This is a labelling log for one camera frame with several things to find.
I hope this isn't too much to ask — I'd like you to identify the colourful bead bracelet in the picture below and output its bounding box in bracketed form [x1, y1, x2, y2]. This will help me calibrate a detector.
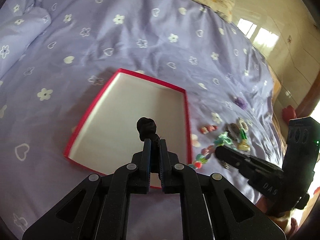
[188, 144, 217, 170]

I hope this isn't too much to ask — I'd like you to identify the red object on floor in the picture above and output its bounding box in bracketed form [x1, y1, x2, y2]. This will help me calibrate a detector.
[282, 105, 297, 126]

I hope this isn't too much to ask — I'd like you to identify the person's right hand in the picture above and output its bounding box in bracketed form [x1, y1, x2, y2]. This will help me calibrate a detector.
[255, 196, 298, 239]

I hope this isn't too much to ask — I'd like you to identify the yellow translucent hair clip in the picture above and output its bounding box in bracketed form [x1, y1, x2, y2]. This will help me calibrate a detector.
[238, 140, 251, 152]

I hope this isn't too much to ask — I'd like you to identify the purple oval hair clip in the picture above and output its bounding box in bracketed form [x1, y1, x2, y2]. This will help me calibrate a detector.
[226, 123, 240, 141]

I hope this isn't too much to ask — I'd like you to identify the pink heart hair tie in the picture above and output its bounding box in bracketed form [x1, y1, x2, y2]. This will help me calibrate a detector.
[199, 125, 219, 135]

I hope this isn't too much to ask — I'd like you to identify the purple folded duvet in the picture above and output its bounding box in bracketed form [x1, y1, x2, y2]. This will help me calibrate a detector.
[1, 7, 52, 76]

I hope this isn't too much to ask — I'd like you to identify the purple floral bed sheet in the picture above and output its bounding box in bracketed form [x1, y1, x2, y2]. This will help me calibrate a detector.
[1, 0, 284, 239]

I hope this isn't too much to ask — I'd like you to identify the red shallow box tray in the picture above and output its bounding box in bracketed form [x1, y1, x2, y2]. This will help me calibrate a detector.
[64, 69, 192, 174]

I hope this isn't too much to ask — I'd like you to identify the mint green hair tie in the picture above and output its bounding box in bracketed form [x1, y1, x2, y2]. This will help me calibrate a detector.
[213, 132, 233, 147]

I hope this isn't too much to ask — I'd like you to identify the black hair scrunchie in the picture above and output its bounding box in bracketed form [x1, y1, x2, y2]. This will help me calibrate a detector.
[136, 117, 159, 142]

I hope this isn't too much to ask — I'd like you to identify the white pearl bracelet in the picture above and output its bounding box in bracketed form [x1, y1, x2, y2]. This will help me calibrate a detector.
[237, 117, 250, 132]

